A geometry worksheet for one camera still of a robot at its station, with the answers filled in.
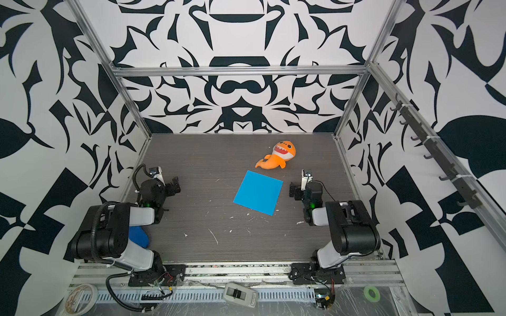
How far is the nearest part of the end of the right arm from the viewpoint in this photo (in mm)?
743

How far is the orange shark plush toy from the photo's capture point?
104cm

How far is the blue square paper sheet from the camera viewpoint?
94 centimetres
